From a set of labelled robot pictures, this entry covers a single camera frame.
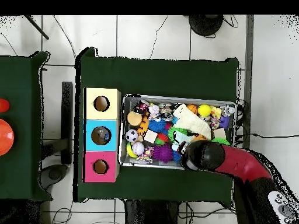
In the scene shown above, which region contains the cream yellow knitted cloth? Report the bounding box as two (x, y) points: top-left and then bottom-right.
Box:
(172, 102), (212, 140)

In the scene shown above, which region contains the wooden box with three holes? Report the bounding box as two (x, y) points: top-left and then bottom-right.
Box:
(84, 87), (121, 183)

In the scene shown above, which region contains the yellow toy banana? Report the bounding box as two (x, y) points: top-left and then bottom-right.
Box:
(126, 142), (137, 159)

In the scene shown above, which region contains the dark green side table cloth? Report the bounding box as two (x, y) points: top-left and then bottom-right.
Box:
(0, 51), (51, 202)

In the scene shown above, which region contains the pale blue waffle cloth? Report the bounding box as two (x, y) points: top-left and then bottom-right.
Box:
(172, 131), (192, 152)

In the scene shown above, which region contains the small soccer ball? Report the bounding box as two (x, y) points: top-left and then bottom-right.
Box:
(124, 129), (140, 144)

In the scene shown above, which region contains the small orange basketball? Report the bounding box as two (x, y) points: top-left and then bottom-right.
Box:
(186, 104), (199, 116)

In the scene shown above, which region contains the light green spiky ball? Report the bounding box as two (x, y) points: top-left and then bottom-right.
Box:
(167, 127), (187, 144)

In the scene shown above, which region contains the orange disc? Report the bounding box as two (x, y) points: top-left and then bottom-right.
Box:
(0, 118), (15, 157)

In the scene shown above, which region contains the grey round floor base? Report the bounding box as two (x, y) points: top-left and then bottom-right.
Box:
(39, 163), (69, 188)

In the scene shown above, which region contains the small yellow rubber duck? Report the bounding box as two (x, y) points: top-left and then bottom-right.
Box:
(210, 106), (223, 120)

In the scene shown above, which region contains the black upright panel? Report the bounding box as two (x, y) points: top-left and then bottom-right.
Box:
(61, 81), (74, 165)

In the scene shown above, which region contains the small red object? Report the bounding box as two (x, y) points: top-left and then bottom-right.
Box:
(0, 97), (10, 113)

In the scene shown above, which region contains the black round stand base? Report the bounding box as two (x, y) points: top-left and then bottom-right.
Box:
(189, 15), (224, 37)

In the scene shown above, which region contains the yellow smiley ball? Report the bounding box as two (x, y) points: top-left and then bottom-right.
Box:
(197, 104), (212, 118)

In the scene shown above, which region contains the blue spiky ball with eyes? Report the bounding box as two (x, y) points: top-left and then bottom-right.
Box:
(149, 118), (168, 133)

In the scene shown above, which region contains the shallow clear mesh bin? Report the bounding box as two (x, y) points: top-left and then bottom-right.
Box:
(120, 95), (237, 173)

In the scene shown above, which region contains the purple spiky toy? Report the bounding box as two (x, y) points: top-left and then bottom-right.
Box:
(153, 143), (175, 164)

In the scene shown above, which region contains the white baseball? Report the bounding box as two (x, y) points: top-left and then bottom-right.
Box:
(131, 142), (145, 156)

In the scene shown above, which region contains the plain wooden cube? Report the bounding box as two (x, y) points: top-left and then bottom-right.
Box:
(144, 129), (159, 144)

